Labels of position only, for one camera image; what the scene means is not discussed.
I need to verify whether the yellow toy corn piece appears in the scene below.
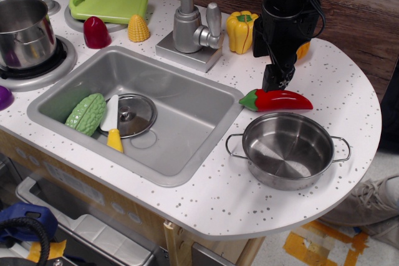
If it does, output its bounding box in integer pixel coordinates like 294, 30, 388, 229
128, 14, 150, 42

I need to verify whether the dark red toy vegetable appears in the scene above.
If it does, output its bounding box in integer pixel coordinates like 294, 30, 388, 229
84, 16, 112, 49

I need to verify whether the red toy chili pepper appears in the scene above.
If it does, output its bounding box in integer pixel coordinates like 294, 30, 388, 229
239, 89, 313, 112

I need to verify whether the green toy cutting board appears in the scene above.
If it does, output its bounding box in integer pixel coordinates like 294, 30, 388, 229
69, 0, 148, 24

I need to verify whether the orange toy fruit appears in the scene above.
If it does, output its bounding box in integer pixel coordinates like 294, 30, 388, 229
296, 42, 310, 60

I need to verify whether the grey stove burner front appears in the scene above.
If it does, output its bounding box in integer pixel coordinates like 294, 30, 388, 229
1, 36, 77, 92

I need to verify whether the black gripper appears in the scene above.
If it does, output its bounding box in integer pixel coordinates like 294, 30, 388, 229
252, 0, 312, 91

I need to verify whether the green toy bitter gourd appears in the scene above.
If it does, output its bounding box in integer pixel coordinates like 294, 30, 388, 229
65, 93, 106, 136

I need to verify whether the blue clamp handle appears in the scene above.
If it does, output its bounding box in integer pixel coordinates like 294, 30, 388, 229
1, 202, 58, 242

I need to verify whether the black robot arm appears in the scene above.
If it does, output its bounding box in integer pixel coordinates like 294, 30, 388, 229
252, 0, 325, 92

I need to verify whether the grey stove knob small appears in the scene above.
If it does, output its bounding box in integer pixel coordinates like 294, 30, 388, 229
43, 0, 60, 16

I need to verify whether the grey sneaker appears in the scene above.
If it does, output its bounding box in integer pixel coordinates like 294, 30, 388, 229
320, 174, 398, 249

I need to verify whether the tall steel pot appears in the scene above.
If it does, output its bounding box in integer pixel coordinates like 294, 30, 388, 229
1, 0, 57, 70

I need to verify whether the grey round burner plate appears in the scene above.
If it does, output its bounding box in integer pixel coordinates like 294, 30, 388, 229
64, 4, 154, 34

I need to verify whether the steel and glass pot lid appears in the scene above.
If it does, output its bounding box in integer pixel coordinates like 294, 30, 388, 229
118, 93, 157, 138

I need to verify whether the shallow steel pan with handles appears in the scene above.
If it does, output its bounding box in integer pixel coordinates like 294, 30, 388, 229
225, 112, 352, 191

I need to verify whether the yellow toy bell pepper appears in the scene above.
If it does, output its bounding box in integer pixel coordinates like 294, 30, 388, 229
226, 11, 259, 54

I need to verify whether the grey toy sink basin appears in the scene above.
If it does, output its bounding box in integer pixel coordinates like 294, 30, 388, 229
27, 46, 242, 187

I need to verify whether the grey toy faucet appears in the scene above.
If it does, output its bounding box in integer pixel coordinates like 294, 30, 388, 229
156, 0, 224, 73

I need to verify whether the black corrugated hose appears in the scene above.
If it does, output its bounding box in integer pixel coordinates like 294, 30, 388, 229
0, 217, 51, 264

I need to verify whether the purple toy eggplant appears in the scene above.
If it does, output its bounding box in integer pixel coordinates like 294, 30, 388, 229
0, 86, 14, 111

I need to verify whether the wooden toy kitchen cabinet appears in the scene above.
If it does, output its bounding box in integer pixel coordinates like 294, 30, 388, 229
1, 131, 264, 265

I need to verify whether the white toy knife yellow handle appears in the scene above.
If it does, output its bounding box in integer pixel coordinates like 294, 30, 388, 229
100, 95, 123, 153

